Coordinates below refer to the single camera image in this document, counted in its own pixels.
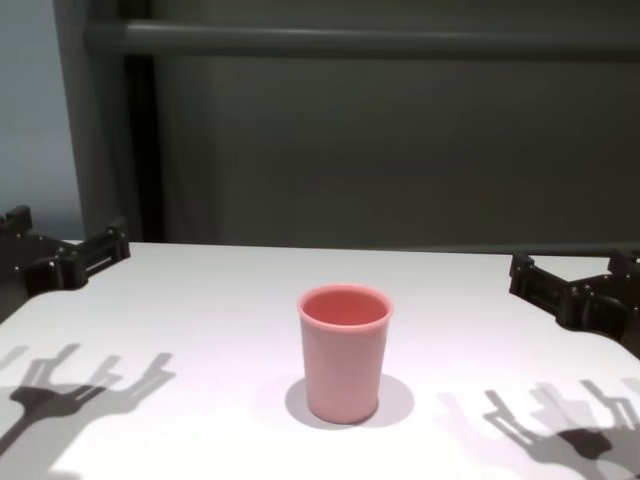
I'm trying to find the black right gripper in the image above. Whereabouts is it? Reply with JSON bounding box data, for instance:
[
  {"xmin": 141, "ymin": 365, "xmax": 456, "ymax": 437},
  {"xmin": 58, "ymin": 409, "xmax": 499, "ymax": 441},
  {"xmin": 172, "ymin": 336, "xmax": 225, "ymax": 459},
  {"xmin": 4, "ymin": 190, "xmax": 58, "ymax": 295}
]
[{"xmin": 508, "ymin": 248, "xmax": 640, "ymax": 359}]

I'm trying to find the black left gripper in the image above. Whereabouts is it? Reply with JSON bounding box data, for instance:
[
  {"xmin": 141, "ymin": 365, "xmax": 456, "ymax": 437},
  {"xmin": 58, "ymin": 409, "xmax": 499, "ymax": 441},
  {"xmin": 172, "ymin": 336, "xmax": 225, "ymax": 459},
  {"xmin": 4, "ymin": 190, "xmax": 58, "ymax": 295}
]
[{"xmin": 0, "ymin": 204, "xmax": 132, "ymax": 300}]

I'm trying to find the pink plastic cup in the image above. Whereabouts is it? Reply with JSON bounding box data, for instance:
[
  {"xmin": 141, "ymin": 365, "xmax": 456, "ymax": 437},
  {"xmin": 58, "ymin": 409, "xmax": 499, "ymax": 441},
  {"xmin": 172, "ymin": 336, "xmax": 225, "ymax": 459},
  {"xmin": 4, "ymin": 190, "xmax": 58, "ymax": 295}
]
[{"xmin": 297, "ymin": 283, "xmax": 396, "ymax": 425}]

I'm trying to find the black frame post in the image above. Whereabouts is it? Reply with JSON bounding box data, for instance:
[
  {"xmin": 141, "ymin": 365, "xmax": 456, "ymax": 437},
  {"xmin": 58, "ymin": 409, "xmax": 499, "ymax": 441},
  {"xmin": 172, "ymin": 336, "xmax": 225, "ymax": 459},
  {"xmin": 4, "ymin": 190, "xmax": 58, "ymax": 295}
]
[{"xmin": 123, "ymin": 54, "xmax": 164, "ymax": 242}]

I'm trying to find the thick grey rail pipe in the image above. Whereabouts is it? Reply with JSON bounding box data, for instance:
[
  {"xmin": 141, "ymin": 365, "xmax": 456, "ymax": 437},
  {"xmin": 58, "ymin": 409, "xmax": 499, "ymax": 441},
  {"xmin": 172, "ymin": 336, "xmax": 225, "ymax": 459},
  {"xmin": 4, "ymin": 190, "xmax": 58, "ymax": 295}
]
[{"xmin": 84, "ymin": 19, "xmax": 640, "ymax": 57}]

